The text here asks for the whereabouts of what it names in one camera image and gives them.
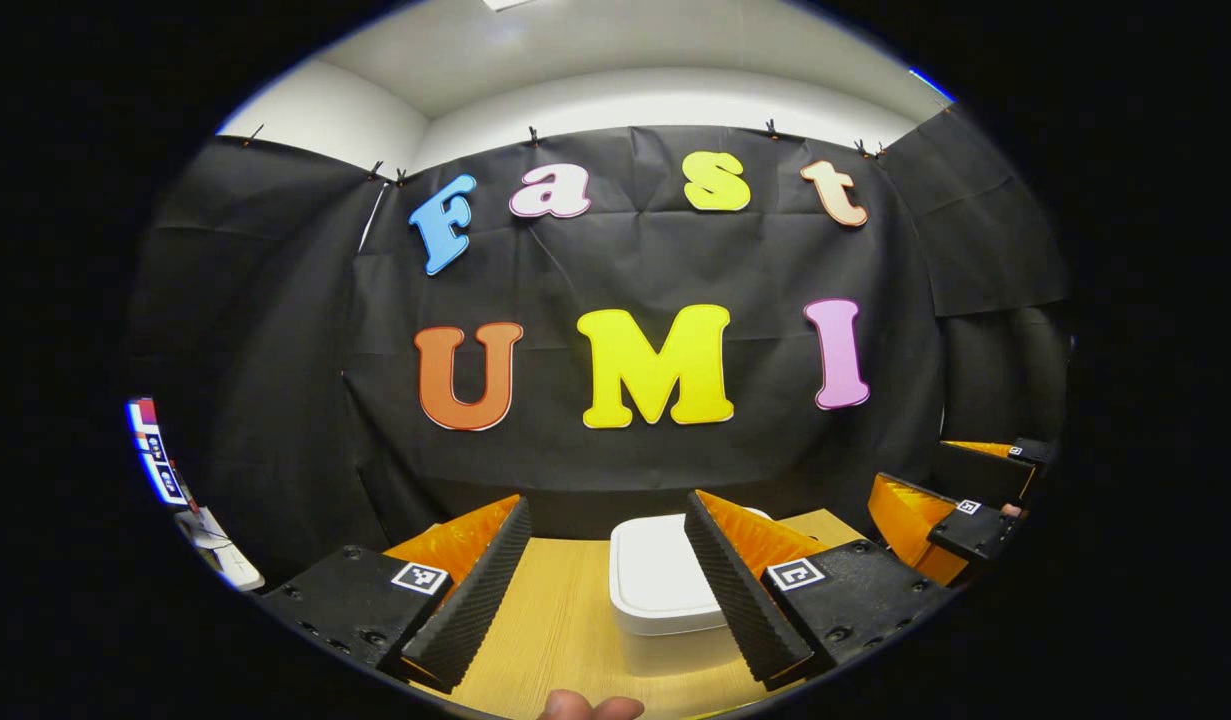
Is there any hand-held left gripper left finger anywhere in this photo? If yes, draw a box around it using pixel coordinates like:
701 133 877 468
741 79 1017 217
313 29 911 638
260 494 533 694

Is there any wooden desktop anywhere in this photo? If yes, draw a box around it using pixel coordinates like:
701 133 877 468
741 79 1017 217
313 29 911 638
410 508 871 720

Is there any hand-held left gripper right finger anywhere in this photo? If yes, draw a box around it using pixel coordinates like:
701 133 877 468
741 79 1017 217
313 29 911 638
683 489 954 693

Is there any white desktop garbage bin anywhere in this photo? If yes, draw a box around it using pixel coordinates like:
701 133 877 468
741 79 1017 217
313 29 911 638
608 508 776 679

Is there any black backdrop cloth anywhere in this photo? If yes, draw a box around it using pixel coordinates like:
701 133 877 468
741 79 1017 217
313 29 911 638
130 105 1073 591

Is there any colourful wall poster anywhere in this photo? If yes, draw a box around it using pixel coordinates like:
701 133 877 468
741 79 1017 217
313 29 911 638
125 397 191 508

